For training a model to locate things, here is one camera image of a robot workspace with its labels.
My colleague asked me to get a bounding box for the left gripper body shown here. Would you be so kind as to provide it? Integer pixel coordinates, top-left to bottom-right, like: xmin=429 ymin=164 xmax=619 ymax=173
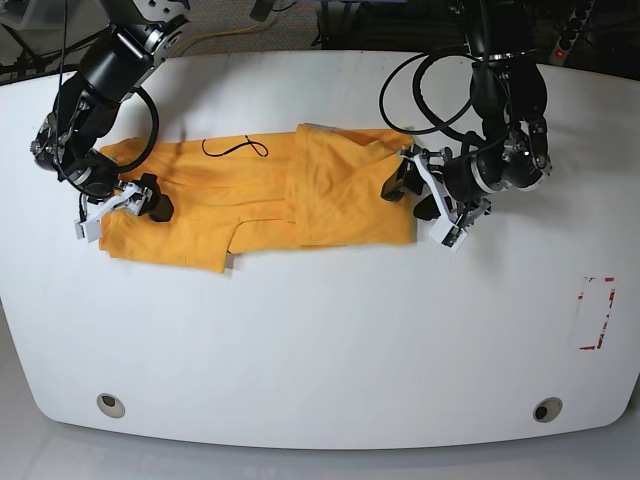
xmin=424 ymin=117 xmax=552 ymax=225

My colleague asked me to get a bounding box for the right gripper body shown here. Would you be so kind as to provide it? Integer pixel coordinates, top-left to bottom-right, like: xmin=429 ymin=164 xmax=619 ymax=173
xmin=30 ymin=112 xmax=145 ymax=215

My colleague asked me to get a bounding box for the yellow T-shirt with script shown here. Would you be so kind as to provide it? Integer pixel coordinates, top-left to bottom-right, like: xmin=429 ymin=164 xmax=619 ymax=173
xmin=99 ymin=124 xmax=416 ymax=273

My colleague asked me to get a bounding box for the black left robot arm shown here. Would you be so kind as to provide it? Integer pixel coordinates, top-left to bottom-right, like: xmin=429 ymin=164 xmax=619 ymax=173
xmin=404 ymin=1 xmax=552 ymax=224

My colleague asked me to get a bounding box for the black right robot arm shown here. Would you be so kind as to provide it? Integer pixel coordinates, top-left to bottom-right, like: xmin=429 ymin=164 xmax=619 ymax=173
xmin=30 ymin=1 xmax=191 ymax=223

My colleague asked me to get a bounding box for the black tripod stand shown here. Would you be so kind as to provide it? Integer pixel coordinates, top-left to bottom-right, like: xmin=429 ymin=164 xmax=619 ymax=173
xmin=1 ymin=25 xmax=106 ymax=85

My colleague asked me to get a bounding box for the red tape rectangle marker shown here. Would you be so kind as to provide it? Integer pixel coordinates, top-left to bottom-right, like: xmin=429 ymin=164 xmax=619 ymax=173
xmin=573 ymin=276 xmax=616 ymax=351

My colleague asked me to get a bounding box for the black power strip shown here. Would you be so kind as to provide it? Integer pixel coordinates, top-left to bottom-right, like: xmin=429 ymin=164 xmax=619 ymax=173
xmin=549 ymin=0 xmax=594 ymax=66

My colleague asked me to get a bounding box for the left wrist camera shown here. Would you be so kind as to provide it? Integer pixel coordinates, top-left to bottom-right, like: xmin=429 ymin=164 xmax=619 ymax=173
xmin=429 ymin=217 xmax=468 ymax=251

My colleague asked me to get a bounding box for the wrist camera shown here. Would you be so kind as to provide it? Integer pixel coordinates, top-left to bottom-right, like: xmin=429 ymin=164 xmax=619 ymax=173
xmin=429 ymin=217 xmax=468 ymax=251
xmin=74 ymin=219 xmax=102 ymax=243

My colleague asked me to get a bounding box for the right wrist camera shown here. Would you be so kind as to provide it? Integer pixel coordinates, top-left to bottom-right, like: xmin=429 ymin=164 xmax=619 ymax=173
xmin=74 ymin=219 xmax=102 ymax=243

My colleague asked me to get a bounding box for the yellow cable on floor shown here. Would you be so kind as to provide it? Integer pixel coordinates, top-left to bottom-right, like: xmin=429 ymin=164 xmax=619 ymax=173
xmin=174 ymin=17 xmax=281 ymax=56

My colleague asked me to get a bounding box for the left table cable grommet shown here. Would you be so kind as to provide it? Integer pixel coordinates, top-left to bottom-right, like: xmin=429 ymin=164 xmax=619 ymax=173
xmin=96 ymin=393 xmax=126 ymax=419

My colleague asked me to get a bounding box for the table cable grommet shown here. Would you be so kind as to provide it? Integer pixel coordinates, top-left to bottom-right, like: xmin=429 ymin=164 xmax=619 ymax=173
xmin=96 ymin=393 xmax=126 ymax=419
xmin=533 ymin=397 xmax=563 ymax=423

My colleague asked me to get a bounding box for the right table cable grommet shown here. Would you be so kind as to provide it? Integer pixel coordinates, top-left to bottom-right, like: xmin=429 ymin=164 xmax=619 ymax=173
xmin=533 ymin=397 xmax=563 ymax=423

